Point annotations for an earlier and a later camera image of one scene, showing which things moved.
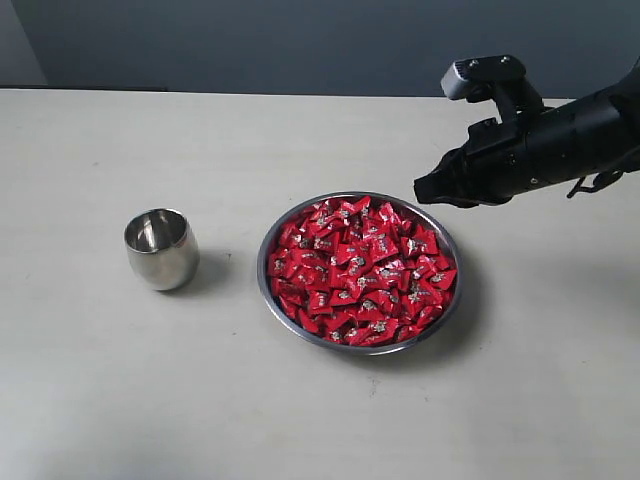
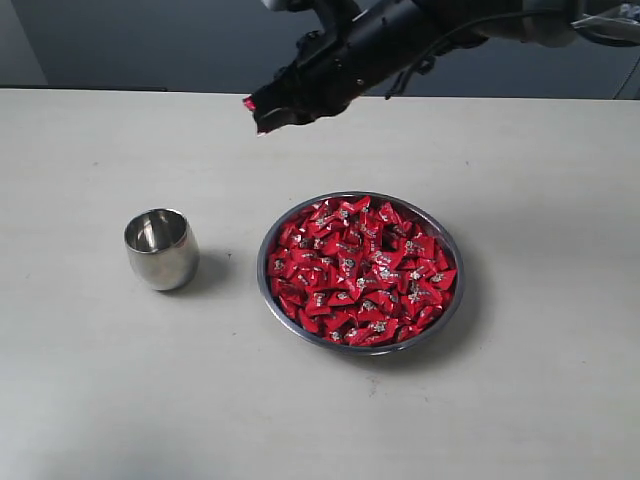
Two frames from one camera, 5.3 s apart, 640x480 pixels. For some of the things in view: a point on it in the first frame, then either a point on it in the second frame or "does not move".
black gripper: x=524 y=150 to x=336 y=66
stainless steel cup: x=162 y=248 does not move
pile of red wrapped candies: x=358 y=271 does not move
